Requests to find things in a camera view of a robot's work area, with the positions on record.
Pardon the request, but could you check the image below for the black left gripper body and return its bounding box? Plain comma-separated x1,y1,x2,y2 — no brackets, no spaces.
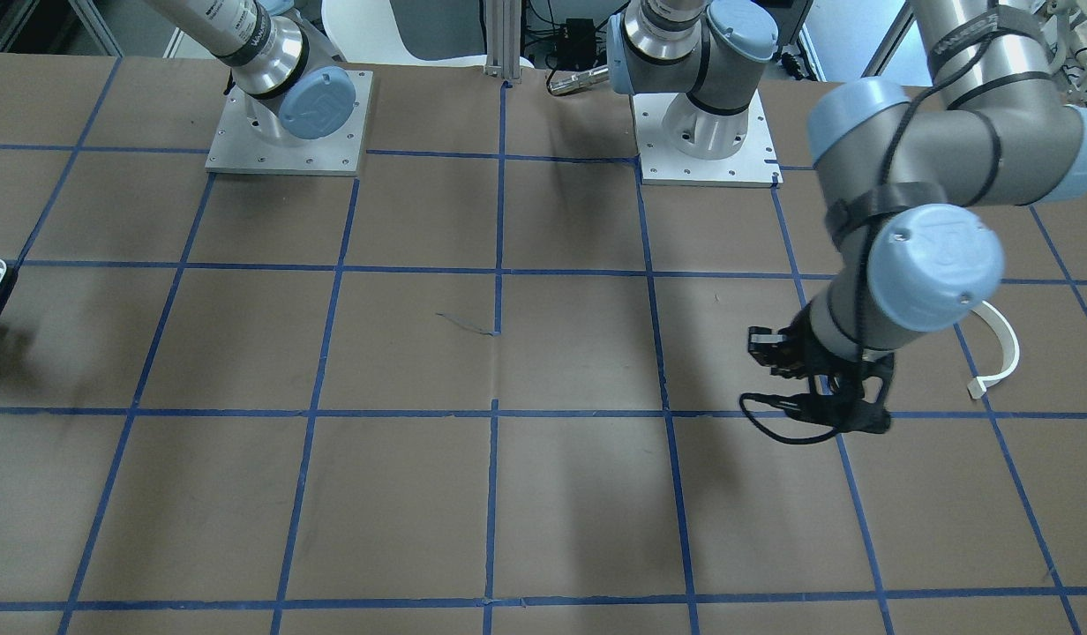
746,307,896,435

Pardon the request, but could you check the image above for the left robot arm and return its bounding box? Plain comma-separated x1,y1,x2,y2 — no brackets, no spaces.
738,1,1087,444

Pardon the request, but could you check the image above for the white curved plastic part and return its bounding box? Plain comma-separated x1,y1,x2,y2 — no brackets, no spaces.
965,300,1022,400

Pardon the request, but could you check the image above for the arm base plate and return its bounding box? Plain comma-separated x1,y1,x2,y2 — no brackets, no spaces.
205,69,375,177
630,92,784,188

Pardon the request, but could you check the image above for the aluminium frame post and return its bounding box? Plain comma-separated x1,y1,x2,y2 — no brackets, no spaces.
482,0,522,85

